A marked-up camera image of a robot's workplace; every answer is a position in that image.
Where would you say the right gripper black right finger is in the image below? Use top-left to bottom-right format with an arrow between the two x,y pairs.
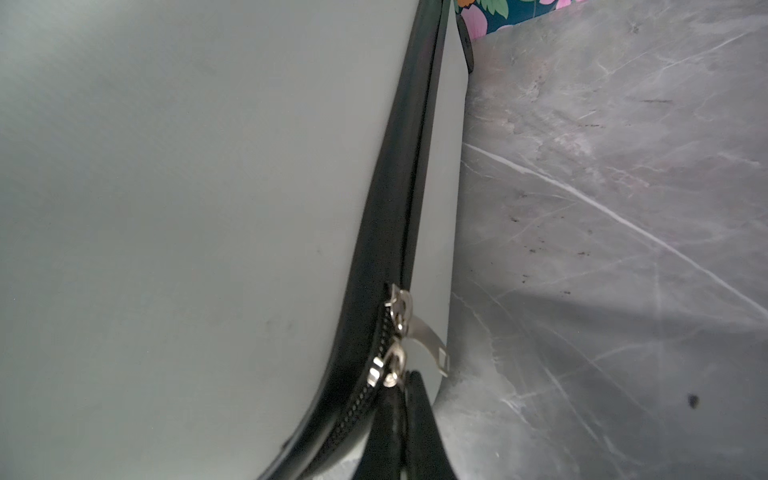
405,370 -> 458,480

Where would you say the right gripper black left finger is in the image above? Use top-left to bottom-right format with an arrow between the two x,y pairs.
352,389 -> 406,480

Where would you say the white black suitcase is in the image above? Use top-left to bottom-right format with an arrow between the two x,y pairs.
1,1 -> 470,479

